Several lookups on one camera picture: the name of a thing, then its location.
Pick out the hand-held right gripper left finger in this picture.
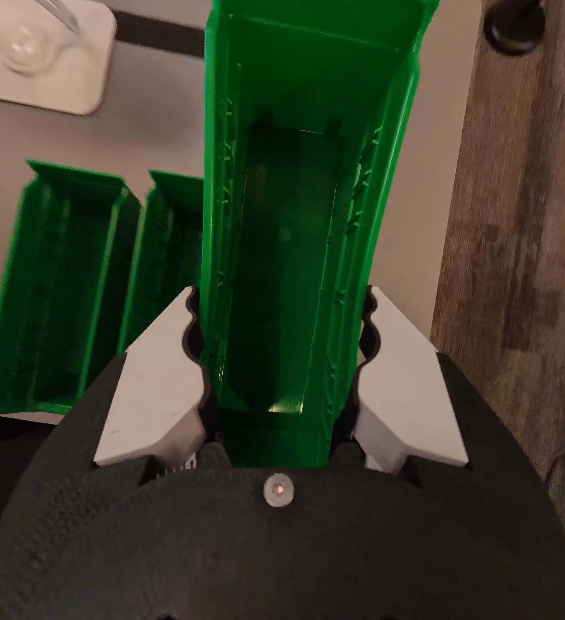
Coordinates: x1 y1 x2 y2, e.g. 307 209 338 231
92 285 211 471

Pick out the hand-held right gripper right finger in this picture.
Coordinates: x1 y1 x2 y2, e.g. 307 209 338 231
351 285 470 475

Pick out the green plastic bin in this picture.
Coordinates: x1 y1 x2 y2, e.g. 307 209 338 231
118 170 206 355
199 0 442 470
0 160 140 417

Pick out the white square tray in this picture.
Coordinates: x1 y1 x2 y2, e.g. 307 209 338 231
0 0 117 116

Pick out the clear glass cup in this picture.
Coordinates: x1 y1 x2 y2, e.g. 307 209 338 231
0 0 82 77

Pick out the black round stand foot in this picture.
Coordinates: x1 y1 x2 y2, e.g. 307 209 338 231
486 0 546 54

